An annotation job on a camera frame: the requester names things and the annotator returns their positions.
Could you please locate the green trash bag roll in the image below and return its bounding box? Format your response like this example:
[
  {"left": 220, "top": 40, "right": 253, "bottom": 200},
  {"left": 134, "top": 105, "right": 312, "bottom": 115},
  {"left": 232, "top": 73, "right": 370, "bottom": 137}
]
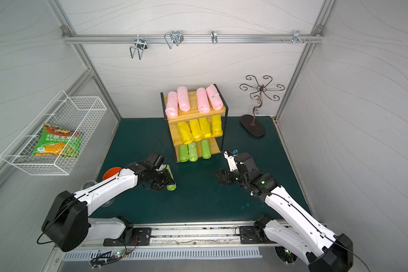
[
  {"left": 201, "top": 139, "right": 211, "bottom": 159},
  {"left": 188, "top": 142, "right": 198, "bottom": 162},
  {"left": 179, "top": 145, "right": 189, "bottom": 163},
  {"left": 159, "top": 164, "right": 177, "bottom": 191}
]

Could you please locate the yellow trash bag roll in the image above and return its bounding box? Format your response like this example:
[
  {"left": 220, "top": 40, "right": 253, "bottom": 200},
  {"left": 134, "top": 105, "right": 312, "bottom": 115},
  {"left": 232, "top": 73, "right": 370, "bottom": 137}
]
[
  {"left": 189, "top": 119, "right": 203, "bottom": 142},
  {"left": 211, "top": 115, "right": 223, "bottom": 136},
  {"left": 177, "top": 121, "right": 194, "bottom": 145},
  {"left": 198, "top": 117, "right": 211, "bottom": 139}
]

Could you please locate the pink trash bag roll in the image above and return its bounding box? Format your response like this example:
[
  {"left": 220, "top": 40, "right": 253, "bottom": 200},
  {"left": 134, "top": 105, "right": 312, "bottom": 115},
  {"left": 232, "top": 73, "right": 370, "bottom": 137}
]
[
  {"left": 206, "top": 85, "right": 224, "bottom": 110},
  {"left": 177, "top": 86, "right": 190, "bottom": 112},
  {"left": 165, "top": 91, "right": 179, "bottom": 119},
  {"left": 196, "top": 87, "right": 210, "bottom": 113}
]

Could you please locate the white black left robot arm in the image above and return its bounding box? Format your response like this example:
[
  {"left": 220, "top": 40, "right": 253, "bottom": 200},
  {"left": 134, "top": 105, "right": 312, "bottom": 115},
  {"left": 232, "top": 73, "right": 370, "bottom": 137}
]
[{"left": 41, "top": 161, "right": 176, "bottom": 252}]

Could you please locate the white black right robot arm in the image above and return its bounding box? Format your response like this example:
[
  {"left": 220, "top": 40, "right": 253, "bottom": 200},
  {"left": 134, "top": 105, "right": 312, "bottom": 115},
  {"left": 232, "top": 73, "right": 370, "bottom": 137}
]
[{"left": 215, "top": 170, "right": 354, "bottom": 272}]

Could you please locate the three-tier wooden shelf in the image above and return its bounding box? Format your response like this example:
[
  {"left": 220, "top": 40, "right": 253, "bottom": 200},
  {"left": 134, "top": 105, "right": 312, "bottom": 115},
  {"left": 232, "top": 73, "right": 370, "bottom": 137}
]
[{"left": 160, "top": 84, "right": 228, "bottom": 163}]

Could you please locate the orange plastic bowl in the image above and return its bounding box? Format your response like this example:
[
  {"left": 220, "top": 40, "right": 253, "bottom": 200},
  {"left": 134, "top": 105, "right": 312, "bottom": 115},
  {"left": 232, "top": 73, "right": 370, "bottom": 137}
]
[{"left": 102, "top": 167, "right": 121, "bottom": 181}]

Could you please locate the black metal jewelry stand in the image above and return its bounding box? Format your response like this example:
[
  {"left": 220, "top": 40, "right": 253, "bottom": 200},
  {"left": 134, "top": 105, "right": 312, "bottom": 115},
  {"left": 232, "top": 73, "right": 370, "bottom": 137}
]
[{"left": 239, "top": 75, "right": 286, "bottom": 138}]

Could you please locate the green snack bag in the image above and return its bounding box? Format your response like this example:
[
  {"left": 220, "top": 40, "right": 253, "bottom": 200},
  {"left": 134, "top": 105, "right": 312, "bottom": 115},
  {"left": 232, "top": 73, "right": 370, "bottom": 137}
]
[{"left": 32, "top": 124, "right": 83, "bottom": 158}]

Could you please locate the metal double hook left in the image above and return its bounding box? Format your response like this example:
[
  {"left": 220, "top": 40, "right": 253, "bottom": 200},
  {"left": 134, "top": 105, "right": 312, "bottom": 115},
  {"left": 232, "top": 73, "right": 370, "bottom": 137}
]
[{"left": 129, "top": 37, "right": 148, "bottom": 60}]

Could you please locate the metal double hook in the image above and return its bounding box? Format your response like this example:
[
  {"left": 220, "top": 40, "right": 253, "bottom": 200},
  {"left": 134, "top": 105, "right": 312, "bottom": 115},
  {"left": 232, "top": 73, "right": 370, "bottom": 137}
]
[
  {"left": 164, "top": 30, "right": 184, "bottom": 49},
  {"left": 129, "top": 37, "right": 148, "bottom": 60}
]

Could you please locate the small metal hook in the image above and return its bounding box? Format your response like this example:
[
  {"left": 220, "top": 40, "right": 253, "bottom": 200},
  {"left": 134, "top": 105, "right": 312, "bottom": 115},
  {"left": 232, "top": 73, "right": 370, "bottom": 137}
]
[{"left": 210, "top": 30, "right": 218, "bottom": 44}]

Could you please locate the metal double hook middle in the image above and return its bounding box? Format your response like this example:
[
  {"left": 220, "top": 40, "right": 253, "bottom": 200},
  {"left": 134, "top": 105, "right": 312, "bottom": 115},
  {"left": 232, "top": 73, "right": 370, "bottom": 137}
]
[{"left": 164, "top": 30, "right": 184, "bottom": 49}]

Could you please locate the metal hook right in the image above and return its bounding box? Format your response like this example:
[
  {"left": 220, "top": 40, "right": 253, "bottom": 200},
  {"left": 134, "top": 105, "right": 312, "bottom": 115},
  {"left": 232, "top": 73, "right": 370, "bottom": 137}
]
[{"left": 281, "top": 31, "right": 311, "bottom": 44}]

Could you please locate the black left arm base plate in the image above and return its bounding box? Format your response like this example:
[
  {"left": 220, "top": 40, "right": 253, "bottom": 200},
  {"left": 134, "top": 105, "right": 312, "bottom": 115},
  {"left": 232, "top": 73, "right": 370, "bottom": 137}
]
[{"left": 103, "top": 227, "right": 152, "bottom": 247}]

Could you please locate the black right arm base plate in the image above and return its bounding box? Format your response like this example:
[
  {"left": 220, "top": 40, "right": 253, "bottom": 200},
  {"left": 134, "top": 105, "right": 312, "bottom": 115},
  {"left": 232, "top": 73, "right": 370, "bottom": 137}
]
[{"left": 239, "top": 222, "right": 270, "bottom": 244}]

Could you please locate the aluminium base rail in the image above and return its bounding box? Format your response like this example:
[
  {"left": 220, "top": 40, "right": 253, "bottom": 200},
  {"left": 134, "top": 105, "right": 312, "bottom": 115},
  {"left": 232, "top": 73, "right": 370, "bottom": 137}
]
[{"left": 54, "top": 220, "right": 334, "bottom": 252}]

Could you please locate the white wire basket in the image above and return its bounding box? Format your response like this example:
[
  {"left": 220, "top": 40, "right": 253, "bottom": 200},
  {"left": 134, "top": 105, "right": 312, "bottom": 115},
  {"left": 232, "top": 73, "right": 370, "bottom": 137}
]
[{"left": 0, "top": 90, "right": 107, "bottom": 176}]

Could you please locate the aluminium top rail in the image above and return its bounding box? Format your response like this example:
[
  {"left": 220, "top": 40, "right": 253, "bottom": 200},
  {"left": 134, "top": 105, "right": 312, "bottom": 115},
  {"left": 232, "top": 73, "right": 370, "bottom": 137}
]
[{"left": 62, "top": 27, "right": 325, "bottom": 45}]

